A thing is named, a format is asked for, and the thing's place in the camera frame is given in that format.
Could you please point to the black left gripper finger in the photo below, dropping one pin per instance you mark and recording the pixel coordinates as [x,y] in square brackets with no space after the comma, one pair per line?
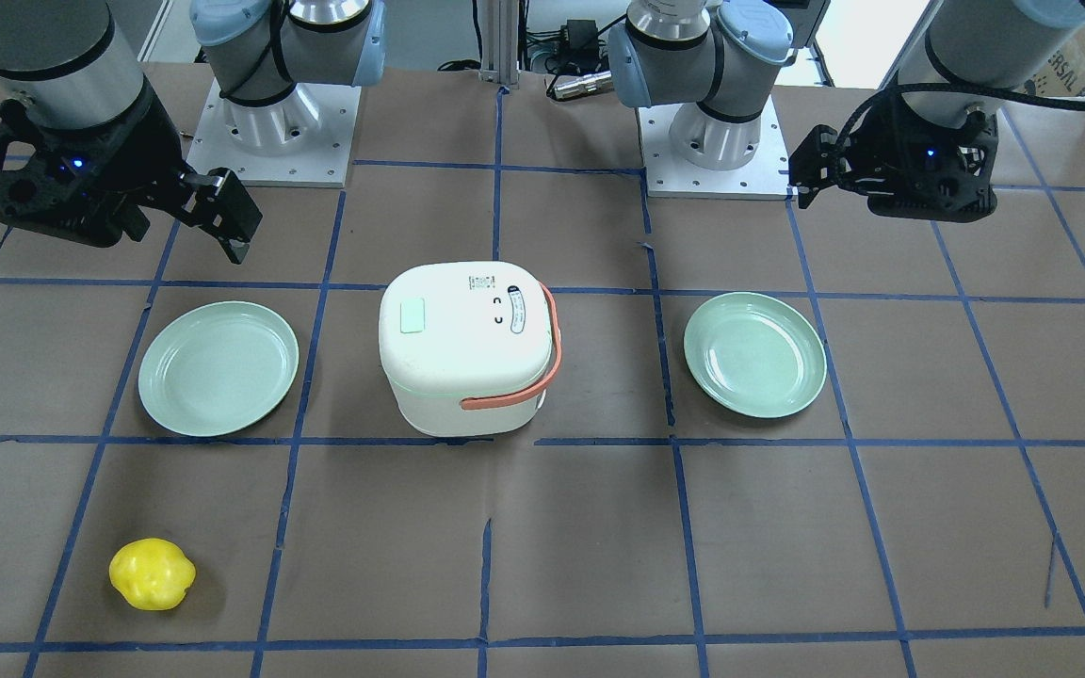
[811,166]

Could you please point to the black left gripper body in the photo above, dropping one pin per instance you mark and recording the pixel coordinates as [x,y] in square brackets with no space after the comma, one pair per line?
[872,151]

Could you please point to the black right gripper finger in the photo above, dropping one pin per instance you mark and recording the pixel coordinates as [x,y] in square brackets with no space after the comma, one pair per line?
[222,207]
[235,249]

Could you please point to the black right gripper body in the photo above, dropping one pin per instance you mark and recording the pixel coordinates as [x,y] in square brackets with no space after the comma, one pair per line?
[145,141]

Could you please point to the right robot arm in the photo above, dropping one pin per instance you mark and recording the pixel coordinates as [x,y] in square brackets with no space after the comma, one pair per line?
[69,63]

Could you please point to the white rice cooker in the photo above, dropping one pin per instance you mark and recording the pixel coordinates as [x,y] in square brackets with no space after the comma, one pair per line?
[469,348]

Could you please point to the green plate robot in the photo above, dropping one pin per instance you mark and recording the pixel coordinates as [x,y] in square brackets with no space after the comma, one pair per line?
[218,369]
[755,355]

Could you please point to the yellow lemon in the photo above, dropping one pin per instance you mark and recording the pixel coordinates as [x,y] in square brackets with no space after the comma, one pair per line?
[152,575]

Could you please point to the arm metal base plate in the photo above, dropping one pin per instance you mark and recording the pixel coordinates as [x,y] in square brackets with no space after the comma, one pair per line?
[303,141]
[689,155]

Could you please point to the aluminium frame post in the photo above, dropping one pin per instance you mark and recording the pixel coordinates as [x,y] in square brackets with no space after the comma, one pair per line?
[500,25]

